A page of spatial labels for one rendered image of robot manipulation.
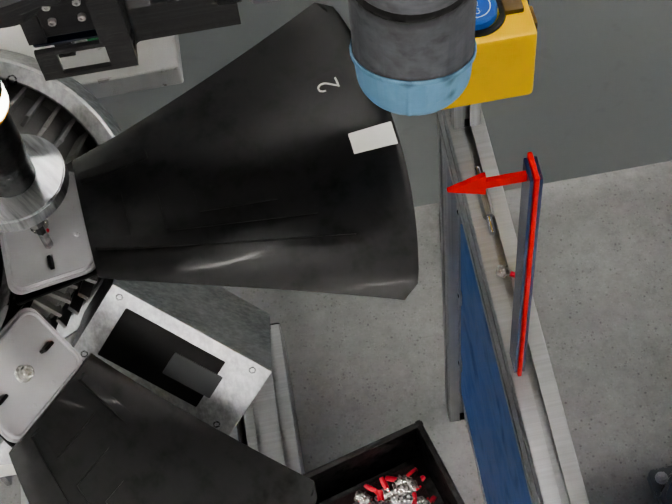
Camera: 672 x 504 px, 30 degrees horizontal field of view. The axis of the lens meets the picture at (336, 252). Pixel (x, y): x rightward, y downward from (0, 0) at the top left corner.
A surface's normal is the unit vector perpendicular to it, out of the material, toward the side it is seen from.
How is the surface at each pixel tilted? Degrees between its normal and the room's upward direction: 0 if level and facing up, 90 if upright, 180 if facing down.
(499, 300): 0
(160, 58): 0
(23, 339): 45
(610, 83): 90
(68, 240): 3
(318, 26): 16
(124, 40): 90
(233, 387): 50
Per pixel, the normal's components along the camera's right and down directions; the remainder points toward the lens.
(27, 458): 0.57, -0.12
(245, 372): 0.06, 0.32
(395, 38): -0.28, 0.85
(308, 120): -0.08, -0.29
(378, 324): -0.09, -0.51
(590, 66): 0.15, 0.84
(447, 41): 0.52, 0.73
